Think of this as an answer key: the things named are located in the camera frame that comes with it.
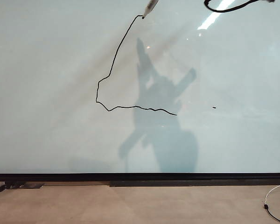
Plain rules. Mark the white whiteboard marker pen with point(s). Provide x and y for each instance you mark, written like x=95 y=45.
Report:
x=149 y=7

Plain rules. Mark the black whiteboard stand base bar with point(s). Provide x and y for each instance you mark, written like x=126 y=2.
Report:
x=177 y=184

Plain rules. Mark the black drawn marker line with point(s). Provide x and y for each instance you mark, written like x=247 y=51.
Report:
x=126 y=107

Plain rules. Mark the glass whiteboard with black frame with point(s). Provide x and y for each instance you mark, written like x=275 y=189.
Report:
x=37 y=93

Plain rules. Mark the dark metal floor bracket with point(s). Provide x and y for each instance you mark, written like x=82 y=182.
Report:
x=30 y=186

